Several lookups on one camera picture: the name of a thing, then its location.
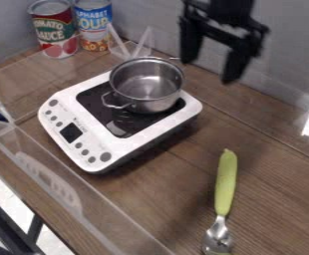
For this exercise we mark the white and black stove top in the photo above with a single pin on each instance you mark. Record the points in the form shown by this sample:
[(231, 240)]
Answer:
[(100, 137)]

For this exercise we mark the tomato sauce can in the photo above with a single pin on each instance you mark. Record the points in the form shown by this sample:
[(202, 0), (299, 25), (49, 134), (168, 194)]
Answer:
[(53, 23)]

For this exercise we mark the alphabet soup can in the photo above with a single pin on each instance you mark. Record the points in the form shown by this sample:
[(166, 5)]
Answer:
[(93, 16)]

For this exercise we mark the green handled metal spoon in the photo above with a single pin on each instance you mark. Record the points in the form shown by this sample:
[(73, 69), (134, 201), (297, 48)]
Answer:
[(216, 240)]

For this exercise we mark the clear acrylic barrier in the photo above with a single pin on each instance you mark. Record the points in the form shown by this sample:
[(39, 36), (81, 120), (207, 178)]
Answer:
[(80, 204)]

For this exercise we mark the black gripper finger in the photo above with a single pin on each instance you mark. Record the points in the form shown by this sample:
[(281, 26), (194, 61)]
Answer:
[(188, 40), (243, 50)]

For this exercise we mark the black table frame leg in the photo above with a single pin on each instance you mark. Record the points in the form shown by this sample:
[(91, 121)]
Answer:
[(19, 242)]

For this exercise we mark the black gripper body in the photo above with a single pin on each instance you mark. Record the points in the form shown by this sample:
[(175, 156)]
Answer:
[(230, 13)]

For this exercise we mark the silver pot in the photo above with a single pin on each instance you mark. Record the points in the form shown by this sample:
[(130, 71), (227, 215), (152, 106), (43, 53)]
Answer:
[(146, 85)]

